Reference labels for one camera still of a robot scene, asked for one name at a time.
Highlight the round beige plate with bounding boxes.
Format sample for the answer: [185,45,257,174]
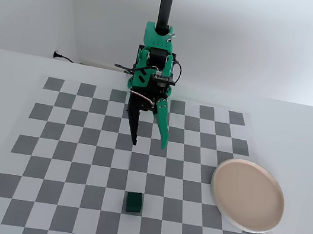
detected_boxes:
[203,155,292,234]

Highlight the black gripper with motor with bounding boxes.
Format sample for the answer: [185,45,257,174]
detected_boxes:
[121,78,178,152]

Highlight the black vertical pole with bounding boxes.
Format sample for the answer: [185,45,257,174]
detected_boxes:
[155,0,175,33]

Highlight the grey white checkered mat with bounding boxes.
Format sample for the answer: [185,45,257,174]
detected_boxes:
[0,68,297,234]

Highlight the black servo cable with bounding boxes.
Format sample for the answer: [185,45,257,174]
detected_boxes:
[170,60,183,86]

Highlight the dark green cube dice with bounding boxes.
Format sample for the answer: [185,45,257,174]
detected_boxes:
[123,190,144,216]

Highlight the white power strip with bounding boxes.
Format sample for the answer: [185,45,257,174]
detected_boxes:
[79,56,118,71]

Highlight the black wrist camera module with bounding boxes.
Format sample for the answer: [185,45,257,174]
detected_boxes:
[148,72,178,97]

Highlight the black wall plug with cable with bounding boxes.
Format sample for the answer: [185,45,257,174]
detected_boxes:
[52,50,76,64]

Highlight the black camera cable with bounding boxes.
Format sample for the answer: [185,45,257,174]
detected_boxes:
[113,60,158,79]

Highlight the white striped gripper servo wire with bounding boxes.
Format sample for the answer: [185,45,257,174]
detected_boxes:
[127,89,157,107]

